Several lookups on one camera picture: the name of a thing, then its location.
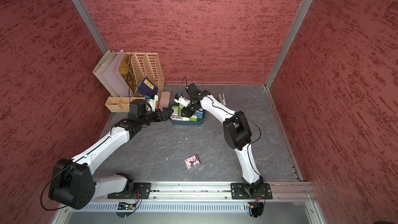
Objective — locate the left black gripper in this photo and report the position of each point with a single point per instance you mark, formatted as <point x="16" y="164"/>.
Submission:
<point x="165" y="116"/>

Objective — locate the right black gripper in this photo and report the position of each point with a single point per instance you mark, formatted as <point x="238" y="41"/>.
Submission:
<point x="188" y="111"/>

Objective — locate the blue tissue pack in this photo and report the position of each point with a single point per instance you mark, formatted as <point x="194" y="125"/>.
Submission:
<point x="199" y="114"/>

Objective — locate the teal plastic storage box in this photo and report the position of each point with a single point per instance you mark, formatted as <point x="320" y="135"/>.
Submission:
<point x="199" y="122"/>

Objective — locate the pink tissue pack bottom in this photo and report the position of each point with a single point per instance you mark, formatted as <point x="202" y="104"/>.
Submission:
<point x="192" y="161"/>

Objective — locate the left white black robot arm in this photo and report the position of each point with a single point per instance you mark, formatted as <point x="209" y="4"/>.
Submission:
<point x="72" y="183"/>

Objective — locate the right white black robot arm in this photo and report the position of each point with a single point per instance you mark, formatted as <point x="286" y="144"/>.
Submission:
<point x="237" y="134"/>

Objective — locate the pink pencil case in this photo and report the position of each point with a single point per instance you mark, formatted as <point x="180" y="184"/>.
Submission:
<point x="164" y="101"/>

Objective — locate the dark blue booklet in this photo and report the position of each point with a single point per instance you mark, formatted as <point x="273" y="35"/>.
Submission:
<point x="147" y="87"/>

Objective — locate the beige stapler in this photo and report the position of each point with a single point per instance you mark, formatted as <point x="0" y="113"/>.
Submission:
<point x="222" y="99"/>

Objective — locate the gold patterned book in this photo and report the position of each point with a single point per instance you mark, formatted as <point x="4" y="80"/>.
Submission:
<point x="127" y="72"/>

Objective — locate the lilac folder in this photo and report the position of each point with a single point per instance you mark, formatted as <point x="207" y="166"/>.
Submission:
<point x="116" y="85"/>

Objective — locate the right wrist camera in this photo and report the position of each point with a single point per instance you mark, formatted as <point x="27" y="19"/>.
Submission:
<point x="192" y="90"/>

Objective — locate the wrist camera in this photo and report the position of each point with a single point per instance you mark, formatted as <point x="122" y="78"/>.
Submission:
<point x="192" y="90"/>
<point x="143" y="110"/>

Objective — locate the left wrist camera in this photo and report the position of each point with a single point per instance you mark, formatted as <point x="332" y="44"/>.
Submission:
<point x="143" y="110"/>

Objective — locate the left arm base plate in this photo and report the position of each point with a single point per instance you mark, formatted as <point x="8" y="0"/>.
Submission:
<point x="135" y="191"/>

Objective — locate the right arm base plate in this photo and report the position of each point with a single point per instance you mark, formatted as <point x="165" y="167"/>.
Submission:
<point x="241" y="191"/>

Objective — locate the aluminium front rail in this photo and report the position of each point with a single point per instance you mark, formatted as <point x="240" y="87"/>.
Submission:
<point x="223" y="191"/>

